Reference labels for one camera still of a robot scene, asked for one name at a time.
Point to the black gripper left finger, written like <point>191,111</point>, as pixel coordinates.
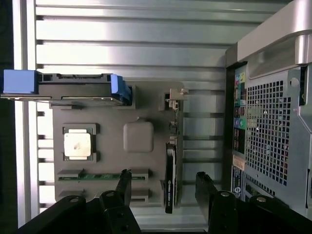
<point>114,209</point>

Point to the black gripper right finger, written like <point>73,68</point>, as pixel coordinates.
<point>224,212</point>

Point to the green RAM stick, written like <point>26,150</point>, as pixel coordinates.
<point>102,176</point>

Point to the silver CPU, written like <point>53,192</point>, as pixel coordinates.
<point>77,145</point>

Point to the grey plastic parts rack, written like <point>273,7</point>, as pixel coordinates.
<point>109,114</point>

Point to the grey PC case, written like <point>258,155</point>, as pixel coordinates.
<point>268,126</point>

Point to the hard disk with blue caddy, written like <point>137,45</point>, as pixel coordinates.
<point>73,85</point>

